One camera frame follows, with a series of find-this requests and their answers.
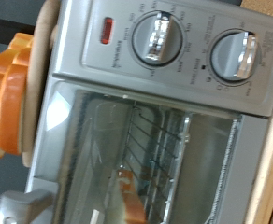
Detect silver oven knob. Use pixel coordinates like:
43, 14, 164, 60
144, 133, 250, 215
208, 29, 260, 84
130, 10, 185, 68

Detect silver toaster oven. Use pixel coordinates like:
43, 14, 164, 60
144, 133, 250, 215
23, 0, 273, 224

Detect round wooden plate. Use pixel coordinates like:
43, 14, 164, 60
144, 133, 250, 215
20, 0, 62, 170

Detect wire oven rack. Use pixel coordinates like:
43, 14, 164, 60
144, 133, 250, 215
123, 105, 191, 224

